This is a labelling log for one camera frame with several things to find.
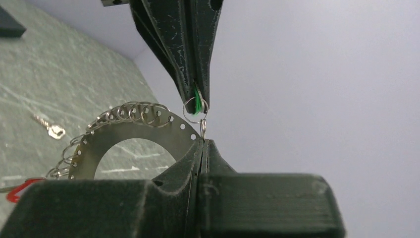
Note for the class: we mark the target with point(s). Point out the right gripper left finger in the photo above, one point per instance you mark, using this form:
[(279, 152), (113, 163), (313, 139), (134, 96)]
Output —
[(126, 208)]

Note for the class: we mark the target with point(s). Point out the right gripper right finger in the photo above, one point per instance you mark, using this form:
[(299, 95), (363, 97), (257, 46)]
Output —
[(250, 205)]

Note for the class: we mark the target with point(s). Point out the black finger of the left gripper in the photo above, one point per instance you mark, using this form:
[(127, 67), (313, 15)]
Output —
[(181, 34)]

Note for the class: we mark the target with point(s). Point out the small detached silver key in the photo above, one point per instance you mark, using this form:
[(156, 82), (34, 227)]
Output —
[(55, 131)]

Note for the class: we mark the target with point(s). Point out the black square plate front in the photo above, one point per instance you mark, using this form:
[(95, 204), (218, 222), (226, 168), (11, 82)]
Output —
[(9, 26)]

